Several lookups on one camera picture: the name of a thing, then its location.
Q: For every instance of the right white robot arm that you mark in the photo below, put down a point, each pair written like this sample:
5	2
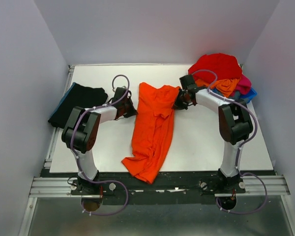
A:
235	125

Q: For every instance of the blue plastic bin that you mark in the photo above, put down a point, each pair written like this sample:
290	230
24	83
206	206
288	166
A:
249	96

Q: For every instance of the magenta t shirt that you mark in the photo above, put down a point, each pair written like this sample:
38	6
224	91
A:
244	85

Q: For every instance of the aluminium extrusion left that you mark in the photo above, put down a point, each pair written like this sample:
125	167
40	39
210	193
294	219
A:
45	187

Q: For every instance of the aluminium extrusion right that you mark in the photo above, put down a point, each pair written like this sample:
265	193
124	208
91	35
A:
252	186

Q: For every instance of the red t shirt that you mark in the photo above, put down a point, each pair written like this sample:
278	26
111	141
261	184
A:
223	65

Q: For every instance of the blue folded t shirt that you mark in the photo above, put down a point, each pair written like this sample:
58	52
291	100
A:
62	99

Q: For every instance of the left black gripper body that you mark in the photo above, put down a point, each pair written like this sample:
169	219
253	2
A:
129	109

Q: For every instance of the black t shirt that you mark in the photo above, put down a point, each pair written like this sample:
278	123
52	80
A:
79	96

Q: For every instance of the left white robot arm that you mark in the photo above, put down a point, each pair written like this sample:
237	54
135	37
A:
80	132

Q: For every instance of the aluminium extrusion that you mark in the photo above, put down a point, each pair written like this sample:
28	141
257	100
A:
252	186
45	187

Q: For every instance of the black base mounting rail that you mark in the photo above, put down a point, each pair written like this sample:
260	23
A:
168	188

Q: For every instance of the grey t shirt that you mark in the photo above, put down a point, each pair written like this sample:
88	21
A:
234	96

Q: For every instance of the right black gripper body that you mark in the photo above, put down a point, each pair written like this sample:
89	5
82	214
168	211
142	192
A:
181	102

